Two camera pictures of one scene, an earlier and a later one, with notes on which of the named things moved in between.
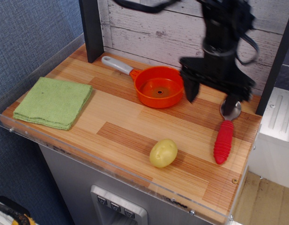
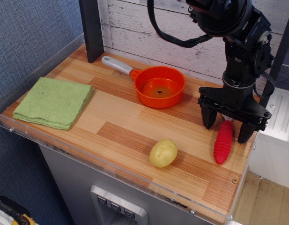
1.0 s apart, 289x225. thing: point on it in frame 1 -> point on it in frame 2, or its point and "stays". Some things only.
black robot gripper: [218, 71] -> [235, 100]
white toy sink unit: [273, 159] stays
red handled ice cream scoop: [223, 145] stays
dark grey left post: [92, 29] stays
